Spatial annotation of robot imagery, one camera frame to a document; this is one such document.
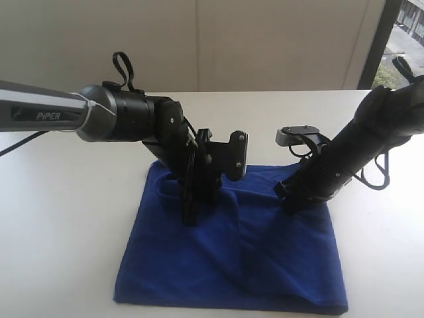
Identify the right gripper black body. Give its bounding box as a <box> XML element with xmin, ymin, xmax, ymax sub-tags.
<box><xmin>274</xmin><ymin>156</ymin><xmax>351</xmax><ymax>215</ymax></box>

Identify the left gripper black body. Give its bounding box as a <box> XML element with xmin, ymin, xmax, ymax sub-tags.
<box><xmin>165</xmin><ymin>127</ymin><xmax>226</xmax><ymax>213</ymax></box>

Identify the blue microfiber towel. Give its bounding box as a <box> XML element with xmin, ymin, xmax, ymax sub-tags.
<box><xmin>113</xmin><ymin>162</ymin><xmax>348</xmax><ymax>315</ymax></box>

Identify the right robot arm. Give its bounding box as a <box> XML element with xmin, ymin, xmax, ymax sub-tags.
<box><xmin>274</xmin><ymin>56</ymin><xmax>423</xmax><ymax>213</ymax></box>

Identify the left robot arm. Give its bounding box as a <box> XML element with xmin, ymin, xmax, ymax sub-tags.
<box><xmin>1</xmin><ymin>51</ymin><xmax>222</xmax><ymax>225</ymax></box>

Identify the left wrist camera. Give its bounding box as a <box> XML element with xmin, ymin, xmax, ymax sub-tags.
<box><xmin>208</xmin><ymin>131</ymin><xmax>248</xmax><ymax>182</ymax></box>

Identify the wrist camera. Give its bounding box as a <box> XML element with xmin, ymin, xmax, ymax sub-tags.
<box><xmin>208</xmin><ymin>131</ymin><xmax>248</xmax><ymax>182</ymax></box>
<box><xmin>275</xmin><ymin>125</ymin><xmax>320</xmax><ymax>147</ymax></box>

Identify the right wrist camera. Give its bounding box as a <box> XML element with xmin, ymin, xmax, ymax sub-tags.
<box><xmin>275</xmin><ymin>125</ymin><xmax>320</xmax><ymax>147</ymax></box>

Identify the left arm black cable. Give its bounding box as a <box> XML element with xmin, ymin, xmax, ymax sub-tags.
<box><xmin>0</xmin><ymin>131</ymin><xmax>44</xmax><ymax>158</ymax></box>

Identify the dark window frame post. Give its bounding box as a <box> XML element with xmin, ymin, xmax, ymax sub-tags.
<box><xmin>356</xmin><ymin>0</ymin><xmax>402</xmax><ymax>90</ymax></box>

